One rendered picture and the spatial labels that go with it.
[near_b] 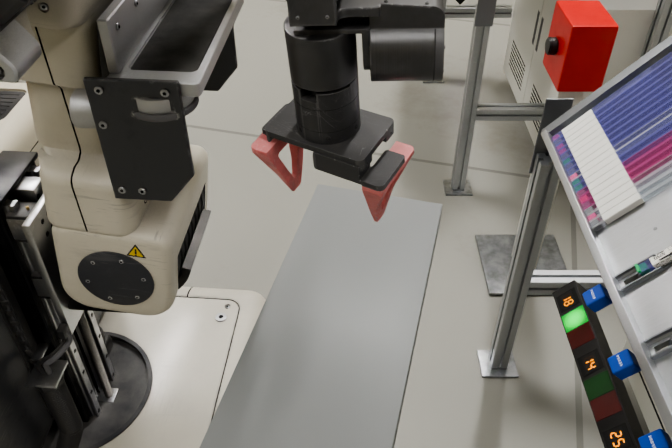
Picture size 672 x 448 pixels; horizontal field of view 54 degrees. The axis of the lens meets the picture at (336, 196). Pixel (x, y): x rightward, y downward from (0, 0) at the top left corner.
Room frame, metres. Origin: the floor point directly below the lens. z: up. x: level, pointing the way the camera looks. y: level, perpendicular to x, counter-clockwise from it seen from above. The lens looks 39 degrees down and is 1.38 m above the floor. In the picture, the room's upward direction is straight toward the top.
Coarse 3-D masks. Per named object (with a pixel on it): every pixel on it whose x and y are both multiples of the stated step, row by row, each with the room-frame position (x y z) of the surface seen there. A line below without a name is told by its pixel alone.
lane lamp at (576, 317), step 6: (582, 306) 0.62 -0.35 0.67; (570, 312) 0.62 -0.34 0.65; (576, 312) 0.62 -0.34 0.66; (582, 312) 0.61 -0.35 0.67; (564, 318) 0.62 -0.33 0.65; (570, 318) 0.61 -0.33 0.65; (576, 318) 0.61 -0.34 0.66; (582, 318) 0.60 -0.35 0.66; (564, 324) 0.61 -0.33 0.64; (570, 324) 0.60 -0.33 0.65; (576, 324) 0.60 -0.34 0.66; (570, 330) 0.60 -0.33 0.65
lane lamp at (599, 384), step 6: (606, 372) 0.51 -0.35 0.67; (594, 378) 0.51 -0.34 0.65; (600, 378) 0.51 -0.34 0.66; (606, 378) 0.50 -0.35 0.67; (588, 384) 0.51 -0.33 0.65; (594, 384) 0.50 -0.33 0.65; (600, 384) 0.50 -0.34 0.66; (606, 384) 0.50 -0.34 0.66; (612, 384) 0.49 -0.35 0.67; (588, 390) 0.50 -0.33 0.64; (594, 390) 0.50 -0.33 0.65; (600, 390) 0.49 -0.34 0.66; (606, 390) 0.49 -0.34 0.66; (588, 396) 0.49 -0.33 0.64; (594, 396) 0.49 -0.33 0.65
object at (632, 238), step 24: (624, 216) 0.72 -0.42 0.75; (648, 216) 0.69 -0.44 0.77; (600, 240) 0.70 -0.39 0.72; (624, 240) 0.68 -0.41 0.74; (648, 240) 0.66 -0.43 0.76; (624, 264) 0.64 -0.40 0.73; (624, 288) 0.60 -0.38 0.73; (648, 288) 0.59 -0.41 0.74; (648, 312) 0.56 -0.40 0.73; (648, 336) 0.52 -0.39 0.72
